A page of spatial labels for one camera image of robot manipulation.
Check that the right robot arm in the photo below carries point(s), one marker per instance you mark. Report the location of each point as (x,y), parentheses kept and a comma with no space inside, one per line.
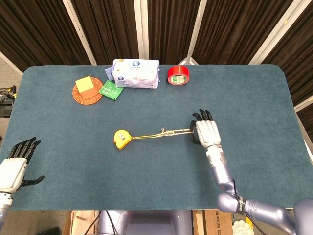
(221,171)

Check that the white flower-shaped object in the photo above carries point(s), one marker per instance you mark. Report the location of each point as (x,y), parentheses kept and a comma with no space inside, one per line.
(240,228)

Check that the yellow tape measure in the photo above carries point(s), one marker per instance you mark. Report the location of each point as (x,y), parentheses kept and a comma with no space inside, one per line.
(121,140)

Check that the green packet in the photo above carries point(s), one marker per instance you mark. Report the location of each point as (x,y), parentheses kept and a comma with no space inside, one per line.
(110,91)

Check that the light purple packet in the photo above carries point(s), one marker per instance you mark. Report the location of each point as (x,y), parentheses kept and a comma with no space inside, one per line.
(108,73)

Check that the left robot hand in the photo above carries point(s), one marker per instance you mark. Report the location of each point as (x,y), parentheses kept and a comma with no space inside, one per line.
(11,173)

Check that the black device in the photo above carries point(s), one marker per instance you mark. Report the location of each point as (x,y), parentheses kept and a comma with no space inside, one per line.
(5,110)

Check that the white tissue pack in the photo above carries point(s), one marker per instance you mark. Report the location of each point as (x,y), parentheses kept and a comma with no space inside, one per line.
(135,73)

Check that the brown cardboard box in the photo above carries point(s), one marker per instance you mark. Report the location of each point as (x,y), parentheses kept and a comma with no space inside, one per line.
(212,225)

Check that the orange woven coaster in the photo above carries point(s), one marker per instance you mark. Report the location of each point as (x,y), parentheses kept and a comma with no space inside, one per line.
(84,101)

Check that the blue felt table cover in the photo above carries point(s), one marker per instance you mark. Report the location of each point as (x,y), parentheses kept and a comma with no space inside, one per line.
(159,176)

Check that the red tape roll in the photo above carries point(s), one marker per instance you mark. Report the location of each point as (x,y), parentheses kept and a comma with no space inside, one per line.
(177,70)

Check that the yellow and orange block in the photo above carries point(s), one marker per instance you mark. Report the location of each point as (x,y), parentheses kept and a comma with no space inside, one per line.
(84,84)

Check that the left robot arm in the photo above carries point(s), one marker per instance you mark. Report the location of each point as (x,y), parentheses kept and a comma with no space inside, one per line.
(4,203)

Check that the purple robot torso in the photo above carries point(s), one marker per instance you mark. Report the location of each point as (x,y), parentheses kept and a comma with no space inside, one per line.
(151,224)

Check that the light wooden box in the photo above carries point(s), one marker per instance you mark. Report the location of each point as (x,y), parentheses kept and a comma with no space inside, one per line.
(80,222)

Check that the white frame post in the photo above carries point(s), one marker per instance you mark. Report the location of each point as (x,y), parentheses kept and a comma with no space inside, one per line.
(79,31)
(141,29)
(195,29)
(304,104)
(276,31)

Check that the dark brown curtain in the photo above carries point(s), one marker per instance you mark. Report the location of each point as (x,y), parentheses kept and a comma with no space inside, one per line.
(232,29)
(171,29)
(298,49)
(110,29)
(36,31)

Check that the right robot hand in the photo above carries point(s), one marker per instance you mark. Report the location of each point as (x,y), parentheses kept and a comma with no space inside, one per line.
(207,133)

